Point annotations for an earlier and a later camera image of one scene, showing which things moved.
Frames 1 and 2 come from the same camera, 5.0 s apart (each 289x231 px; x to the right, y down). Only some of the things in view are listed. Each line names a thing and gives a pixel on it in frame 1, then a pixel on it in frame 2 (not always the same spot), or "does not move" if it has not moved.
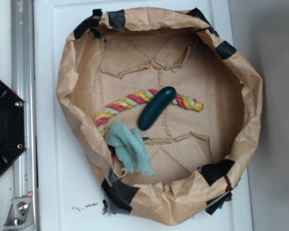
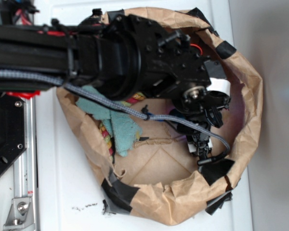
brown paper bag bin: [196, 156] does not move
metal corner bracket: [21, 216] does not move
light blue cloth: [129, 147] -> [124, 128]
